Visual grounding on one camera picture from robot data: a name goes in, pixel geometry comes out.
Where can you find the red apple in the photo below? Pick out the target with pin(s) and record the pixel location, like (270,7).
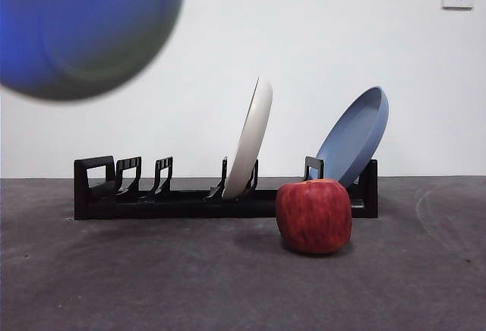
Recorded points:
(313,217)

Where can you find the green plate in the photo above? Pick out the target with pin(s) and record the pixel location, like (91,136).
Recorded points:
(87,27)

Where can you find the cream white plate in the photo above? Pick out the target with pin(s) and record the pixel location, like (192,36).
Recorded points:
(250,145)

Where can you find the black plate rack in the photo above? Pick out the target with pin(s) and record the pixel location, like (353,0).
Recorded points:
(182,209)

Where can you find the blue plate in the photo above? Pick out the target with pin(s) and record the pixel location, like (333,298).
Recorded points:
(353,137)

